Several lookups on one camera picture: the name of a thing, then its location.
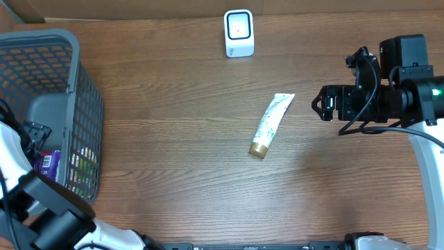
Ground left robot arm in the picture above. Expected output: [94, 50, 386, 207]
[1, 101, 162, 250]

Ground white barcode scanner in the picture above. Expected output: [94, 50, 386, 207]
[223, 9, 255, 58]

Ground green yellow snack packet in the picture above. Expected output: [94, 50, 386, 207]
[68, 147, 99, 202]

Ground purple red liner pack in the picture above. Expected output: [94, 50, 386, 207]
[33, 150, 61, 182]

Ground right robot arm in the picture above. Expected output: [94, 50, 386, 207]
[311, 34, 443, 249]

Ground white tube gold cap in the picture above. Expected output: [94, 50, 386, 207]
[248, 93, 295, 158]

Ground grey plastic basket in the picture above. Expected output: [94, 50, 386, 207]
[1, 29, 105, 197]

